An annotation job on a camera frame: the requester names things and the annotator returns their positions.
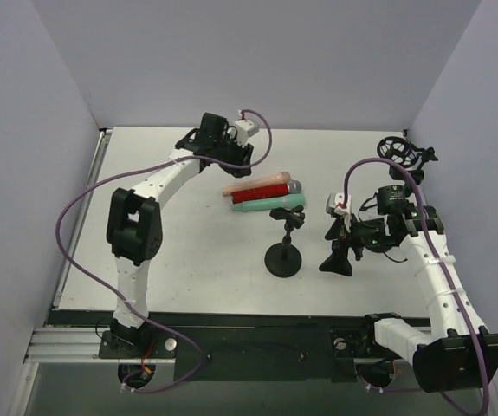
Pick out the mint green microphone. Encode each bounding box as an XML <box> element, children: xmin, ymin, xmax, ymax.
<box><xmin>232</xmin><ymin>193</ymin><xmax>306</xmax><ymax>212</ymax></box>

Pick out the black clip mic stand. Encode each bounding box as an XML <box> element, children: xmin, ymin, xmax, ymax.
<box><xmin>264</xmin><ymin>205</ymin><xmax>305</xmax><ymax>278</ymax></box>

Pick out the aluminium rail frame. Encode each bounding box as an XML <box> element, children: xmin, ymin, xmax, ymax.
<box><xmin>23</xmin><ymin>128</ymin><xmax>175</xmax><ymax>366</ymax></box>

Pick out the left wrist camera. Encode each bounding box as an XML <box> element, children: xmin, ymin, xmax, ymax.
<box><xmin>228</xmin><ymin>119</ymin><xmax>260</xmax><ymax>147</ymax></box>

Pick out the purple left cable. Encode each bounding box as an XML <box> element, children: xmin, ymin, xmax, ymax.
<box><xmin>53</xmin><ymin>107</ymin><xmax>275</xmax><ymax>395</ymax></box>

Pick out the pink microphone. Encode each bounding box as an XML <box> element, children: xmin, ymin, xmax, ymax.
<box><xmin>221</xmin><ymin>172</ymin><xmax>291</xmax><ymax>197</ymax></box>

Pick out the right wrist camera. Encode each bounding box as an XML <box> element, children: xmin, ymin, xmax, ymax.
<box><xmin>326</xmin><ymin>192</ymin><xmax>352</xmax><ymax>229</ymax></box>

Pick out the black shock mount tripod stand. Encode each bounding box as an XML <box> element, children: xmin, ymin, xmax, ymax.
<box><xmin>376</xmin><ymin>136</ymin><xmax>438</xmax><ymax>185</ymax></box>

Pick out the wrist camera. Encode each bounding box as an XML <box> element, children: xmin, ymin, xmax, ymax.
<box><xmin>326</xmin><ymin>192</ymin><xmax>352</xmax><ymax>229</ymax></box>
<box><xmin>228</xmin><ymin>119</ymin><xmax>260</xmax><ymax>147</ymax></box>

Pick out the purple cable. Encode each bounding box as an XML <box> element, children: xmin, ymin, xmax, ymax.
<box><xmin>53</xmin><ymin>107</ymin><xmax>275</xmax><ymax>395</ymax></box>
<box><xmin>344</xmin><ymin>158</ymin><xmax>495</xmax><ymax>416</ymax></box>

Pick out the red glitter microphone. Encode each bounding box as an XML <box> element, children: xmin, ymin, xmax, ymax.
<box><xmin>231</xmin><ymin>180</ymin><xmax>302</xmax><ymax>204</ymax></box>

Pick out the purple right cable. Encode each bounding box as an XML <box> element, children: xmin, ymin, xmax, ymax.
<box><xmin>344</xmin><ymin>158</ymin><xmax>495</xmax><ymax>416</ymax></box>

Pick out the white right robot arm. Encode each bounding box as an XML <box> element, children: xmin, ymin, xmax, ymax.
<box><xmin>319</xmin><ymin>203</ymin><xmax>498</xmax><ymax>393</ymax></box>

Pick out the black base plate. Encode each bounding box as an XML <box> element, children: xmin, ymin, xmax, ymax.
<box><xmin>96</xmin><ymin>309</ymin><xmax>410</xmax><ymax>385</ymax></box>

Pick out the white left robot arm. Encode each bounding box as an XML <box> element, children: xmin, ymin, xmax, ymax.
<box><xmin>107</xmin><ymin>113</ymin><xmax>259</xmax><ymax>347</ymax></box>

